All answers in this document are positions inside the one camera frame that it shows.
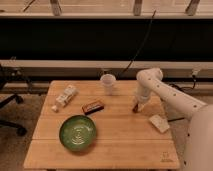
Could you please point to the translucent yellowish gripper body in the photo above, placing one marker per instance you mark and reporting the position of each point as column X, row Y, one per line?
column 141, row 106

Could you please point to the brown dried pepper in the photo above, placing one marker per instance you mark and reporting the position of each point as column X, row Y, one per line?
column 135, row 108

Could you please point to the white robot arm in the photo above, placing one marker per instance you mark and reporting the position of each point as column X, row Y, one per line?
column 198, row 154

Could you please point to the white rectangular sponge block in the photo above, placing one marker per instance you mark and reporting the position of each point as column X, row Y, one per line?
column 160, row 123

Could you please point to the clear plastic cup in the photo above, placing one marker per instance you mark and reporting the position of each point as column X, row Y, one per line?
column 108, row 82

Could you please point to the brown chocolate bar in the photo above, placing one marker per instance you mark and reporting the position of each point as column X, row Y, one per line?
column 92, row 107

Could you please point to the green ceramic bowl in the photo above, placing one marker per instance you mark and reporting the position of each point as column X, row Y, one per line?
column 77, row 133

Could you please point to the white plastic bottle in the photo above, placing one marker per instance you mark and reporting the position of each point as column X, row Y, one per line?
column 64, row 98

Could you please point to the black office chair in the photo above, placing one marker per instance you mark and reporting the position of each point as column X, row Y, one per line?
column 7, row 120

